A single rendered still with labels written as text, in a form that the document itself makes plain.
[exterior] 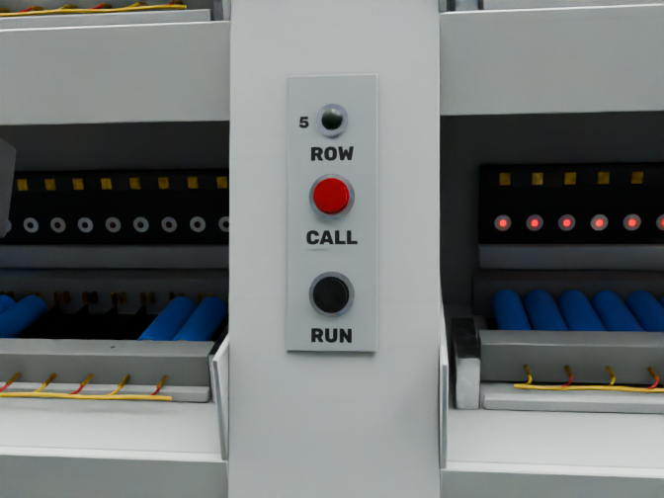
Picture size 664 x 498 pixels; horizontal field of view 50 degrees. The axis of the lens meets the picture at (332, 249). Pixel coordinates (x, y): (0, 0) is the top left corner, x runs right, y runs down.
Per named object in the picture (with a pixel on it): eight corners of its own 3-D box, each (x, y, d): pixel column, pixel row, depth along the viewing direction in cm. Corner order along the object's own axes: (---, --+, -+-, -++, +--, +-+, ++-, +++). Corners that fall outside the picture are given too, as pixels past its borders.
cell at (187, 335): (228, 322, 46) (200, 369, 40) (201, 322, 47) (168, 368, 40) (225, 295, 46) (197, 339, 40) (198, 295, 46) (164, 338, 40)
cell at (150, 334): (164, 313, 47) (126, 358, 41) (175, 290, 46) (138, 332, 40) (189, 326, 47) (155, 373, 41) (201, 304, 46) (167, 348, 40)
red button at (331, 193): (349, 213, 31) (349, 177, 31) (312, 213, 31) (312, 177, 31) (351, 215, 32) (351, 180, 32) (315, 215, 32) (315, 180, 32)
